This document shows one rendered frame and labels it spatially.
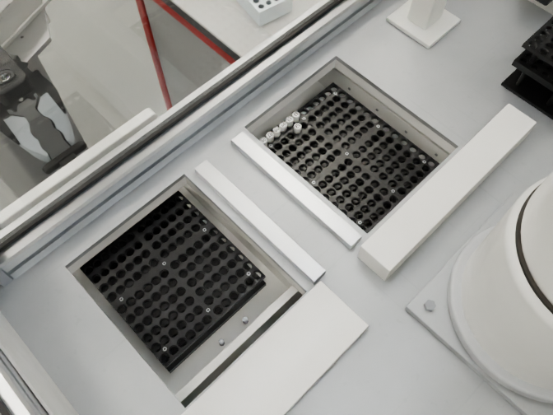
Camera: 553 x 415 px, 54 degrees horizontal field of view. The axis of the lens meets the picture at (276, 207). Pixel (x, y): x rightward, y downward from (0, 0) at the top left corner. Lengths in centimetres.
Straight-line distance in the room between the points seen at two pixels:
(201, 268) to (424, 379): 32
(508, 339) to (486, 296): 5
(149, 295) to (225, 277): 10
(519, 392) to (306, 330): 25
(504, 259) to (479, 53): 46
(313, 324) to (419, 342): 13
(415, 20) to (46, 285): 68
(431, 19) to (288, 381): 60
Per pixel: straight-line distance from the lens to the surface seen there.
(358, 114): 89
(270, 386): 65
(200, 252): 77
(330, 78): 98
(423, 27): 95
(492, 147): 80
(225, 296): 74
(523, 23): 104
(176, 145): 77
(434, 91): 89
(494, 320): 63
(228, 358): 73
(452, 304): 69
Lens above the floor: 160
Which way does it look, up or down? 62 degrees down
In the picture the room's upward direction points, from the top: straight up
